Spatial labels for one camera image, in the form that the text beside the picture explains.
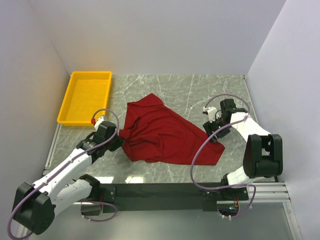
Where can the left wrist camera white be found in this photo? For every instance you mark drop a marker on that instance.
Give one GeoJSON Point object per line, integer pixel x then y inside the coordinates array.
{"type": "Point", "coordinates": [98, 121]}

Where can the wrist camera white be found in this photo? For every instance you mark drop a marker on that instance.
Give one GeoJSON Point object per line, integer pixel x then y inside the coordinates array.
{"type": "Point", "coordinates": [98, 121]}
{"type": "Point", "coordinates": [211, 112]}

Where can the red t shirt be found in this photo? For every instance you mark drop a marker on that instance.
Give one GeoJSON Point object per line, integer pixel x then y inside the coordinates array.
{"type": "Point", "coordinates": [154, 133]}

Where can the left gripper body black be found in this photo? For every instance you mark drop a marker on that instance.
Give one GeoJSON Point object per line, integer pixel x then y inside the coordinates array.
{"type": "Point", "coordinates": [116, 140]}

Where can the yellow plastic tray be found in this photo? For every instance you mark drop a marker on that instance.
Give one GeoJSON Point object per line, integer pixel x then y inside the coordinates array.
{"type": "Point", "coordinates": [87, 92]}

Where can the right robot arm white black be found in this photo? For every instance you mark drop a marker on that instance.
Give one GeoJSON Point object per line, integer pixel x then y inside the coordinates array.
{"type": "Point", "coordinates": [263, 154]}

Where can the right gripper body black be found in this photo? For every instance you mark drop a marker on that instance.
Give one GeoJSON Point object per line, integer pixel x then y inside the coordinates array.
{"type": "Point", "coordinates": [215, 129]}

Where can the black base beam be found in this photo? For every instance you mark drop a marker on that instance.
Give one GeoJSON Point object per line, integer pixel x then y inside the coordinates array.
{"type": "Point", "coordinates": [167, 196]}

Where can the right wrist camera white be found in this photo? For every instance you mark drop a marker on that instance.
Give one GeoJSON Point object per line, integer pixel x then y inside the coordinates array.
{"type": "Point", "coordinates": [211, 112]}

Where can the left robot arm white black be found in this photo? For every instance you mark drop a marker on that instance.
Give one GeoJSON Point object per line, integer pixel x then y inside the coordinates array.
{"type": "Point", "coordinates": [36, 205]}

